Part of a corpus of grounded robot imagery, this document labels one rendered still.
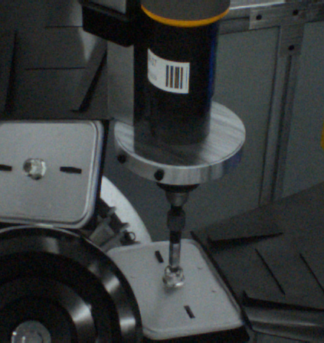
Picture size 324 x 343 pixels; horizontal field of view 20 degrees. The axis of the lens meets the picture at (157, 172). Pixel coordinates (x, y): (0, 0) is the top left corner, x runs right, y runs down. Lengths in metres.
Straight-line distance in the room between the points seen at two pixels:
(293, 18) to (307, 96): 0.15
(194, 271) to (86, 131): 0.11
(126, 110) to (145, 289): 0.12
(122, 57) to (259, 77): 0.93
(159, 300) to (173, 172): 0.11
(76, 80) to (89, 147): 0.04
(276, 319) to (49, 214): 0.15
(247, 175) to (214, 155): 1.03
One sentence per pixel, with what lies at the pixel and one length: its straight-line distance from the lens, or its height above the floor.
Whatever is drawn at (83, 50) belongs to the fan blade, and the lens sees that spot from 0.53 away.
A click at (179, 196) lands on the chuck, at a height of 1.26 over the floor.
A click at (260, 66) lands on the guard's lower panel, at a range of 1.38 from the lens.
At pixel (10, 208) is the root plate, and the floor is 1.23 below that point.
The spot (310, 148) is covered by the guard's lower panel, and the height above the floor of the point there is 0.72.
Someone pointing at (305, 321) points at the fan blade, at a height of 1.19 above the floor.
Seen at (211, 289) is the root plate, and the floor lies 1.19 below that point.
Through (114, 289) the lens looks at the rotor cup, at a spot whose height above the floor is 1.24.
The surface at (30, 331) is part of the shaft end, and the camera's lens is 0.47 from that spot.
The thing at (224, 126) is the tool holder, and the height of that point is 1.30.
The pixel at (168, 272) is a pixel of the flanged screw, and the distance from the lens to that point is 0.54.
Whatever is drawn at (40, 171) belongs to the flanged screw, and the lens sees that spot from 0.53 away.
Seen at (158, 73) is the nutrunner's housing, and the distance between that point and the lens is 0.45.
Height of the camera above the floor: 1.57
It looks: 37 degrees down
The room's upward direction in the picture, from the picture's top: 1 degrees clockwise
